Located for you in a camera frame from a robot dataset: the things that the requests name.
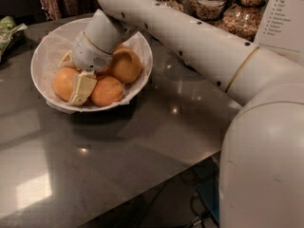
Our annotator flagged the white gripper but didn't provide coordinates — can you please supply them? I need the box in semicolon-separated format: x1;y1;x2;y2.
58;31;112;106

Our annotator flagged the white bowl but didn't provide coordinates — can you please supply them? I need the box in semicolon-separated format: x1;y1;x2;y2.
30;17;154;113

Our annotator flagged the black cable on floor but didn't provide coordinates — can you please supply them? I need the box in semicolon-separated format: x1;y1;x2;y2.
181;190;219;228

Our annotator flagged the white allergen sign card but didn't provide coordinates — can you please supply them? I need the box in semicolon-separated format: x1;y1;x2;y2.
255;0;304;66

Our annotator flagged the left glass cereal jar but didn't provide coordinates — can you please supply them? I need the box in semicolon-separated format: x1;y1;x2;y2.
156;0;184;12

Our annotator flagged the green snack packet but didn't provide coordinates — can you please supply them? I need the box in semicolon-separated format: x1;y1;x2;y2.
0;16;28;63

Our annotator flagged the blue box on floor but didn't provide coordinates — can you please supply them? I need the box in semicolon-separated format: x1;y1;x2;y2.
198;179;219;226

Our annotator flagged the middle glass cereal jar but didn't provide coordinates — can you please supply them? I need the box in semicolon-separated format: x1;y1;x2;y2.
195;0;226;21

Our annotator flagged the orange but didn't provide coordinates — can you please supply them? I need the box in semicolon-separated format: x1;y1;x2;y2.
115;43;127;50
90;75;124;106
109;47;143;84
53;66;80;102

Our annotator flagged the white paper bowl liner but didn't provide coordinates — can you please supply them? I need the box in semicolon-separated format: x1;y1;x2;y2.
41;21;150;115

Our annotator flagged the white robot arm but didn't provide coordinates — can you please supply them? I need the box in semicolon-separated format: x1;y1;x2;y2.
73;0;304;228

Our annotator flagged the right glass cereal jar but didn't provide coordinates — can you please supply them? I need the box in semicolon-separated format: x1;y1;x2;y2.
220;0;266;42

